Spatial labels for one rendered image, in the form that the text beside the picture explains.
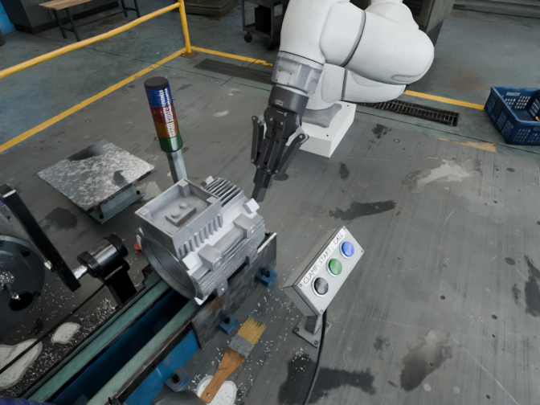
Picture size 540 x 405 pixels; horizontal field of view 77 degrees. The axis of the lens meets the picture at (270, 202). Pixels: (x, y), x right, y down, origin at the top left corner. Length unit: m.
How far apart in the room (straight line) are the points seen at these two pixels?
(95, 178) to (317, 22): 0.79
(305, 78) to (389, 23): 0.17
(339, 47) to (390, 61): 0.10
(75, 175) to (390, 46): 0.94
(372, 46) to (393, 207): 0.63
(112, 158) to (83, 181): 0.12
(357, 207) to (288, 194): 0.23
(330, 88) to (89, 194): 0.87
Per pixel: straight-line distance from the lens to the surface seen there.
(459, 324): 0.99
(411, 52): 0.72
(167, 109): 0.93
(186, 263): 0.63
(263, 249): 0.83
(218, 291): 0.72
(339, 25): 0.67
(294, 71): 0.66
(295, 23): 0.67
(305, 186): 1.19
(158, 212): 0.69
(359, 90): 1.32
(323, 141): 1.31
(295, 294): 0.61
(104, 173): 1.17
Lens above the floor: 1.58
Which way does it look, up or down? 44 degrees down
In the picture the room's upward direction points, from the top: straight up
